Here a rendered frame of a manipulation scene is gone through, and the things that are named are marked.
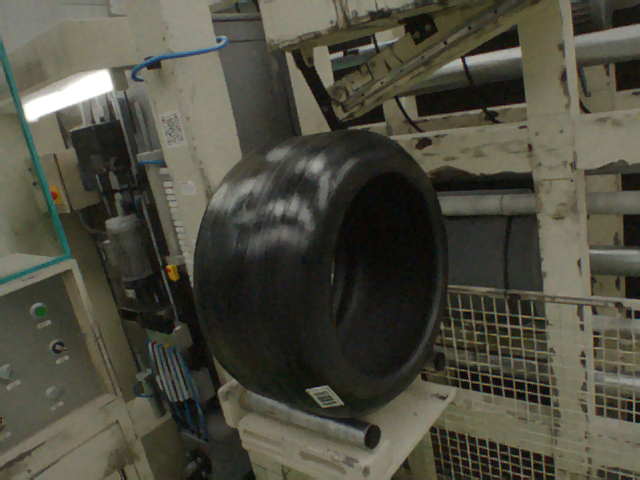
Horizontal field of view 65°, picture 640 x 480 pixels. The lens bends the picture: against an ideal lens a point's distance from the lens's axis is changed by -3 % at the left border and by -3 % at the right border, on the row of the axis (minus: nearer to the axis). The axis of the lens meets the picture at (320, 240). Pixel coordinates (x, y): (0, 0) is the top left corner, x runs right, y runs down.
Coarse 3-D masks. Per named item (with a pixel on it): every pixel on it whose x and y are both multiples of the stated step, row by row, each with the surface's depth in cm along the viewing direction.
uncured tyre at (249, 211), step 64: (256, 192) 87; (320, 192) 83; (384, 192) 122; (256, 256) 81; (320, 256) 81; (384, 256) 130; (256, 320) 82; (320, 320) 81; (384, 320) 125; (256, 384) 93; (320, 384) 85; (384, 384) 96
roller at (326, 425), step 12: (252, 396) 114; (252, 408) 114; (264, 408) 111; (276, 408) 108; (288, 408) 107; (288, 420) 107; (300, 420) 104; (312, 420) 102; (324, 420) 100; (336, 420) 99; (348, 420) 98; (360, 420) 98; (324, 432) 100; (336, 432) 98; (348, 432) 96; (360, 432) 95; (372, 432) 94; (360, 444) 95; (372, 444) 94
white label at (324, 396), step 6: (306, 390) 84; (312, 390) 84; (318, 390) 84; (324, 390) 84; (330, 390) 84; (312, 396) 85; (318, 396) 85; (324, 396) 85; (330, 396) 85; (336, 396) 85; (318, 402) 87; (324, 402) 86; (330, 402) 86; (336, 402) 86; (342, 402) 86
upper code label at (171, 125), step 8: (168, 112) 109; (176, 112) 108; (160, 120) 112; (168, 120) 110; (176, 120) 109; (168, 128) 111; (176, 128) 110; (168, 136) 112; (176, 136) 110; (184, 136) 109; (168, 144) 113; (176, 144) 111; (184, 144) 110
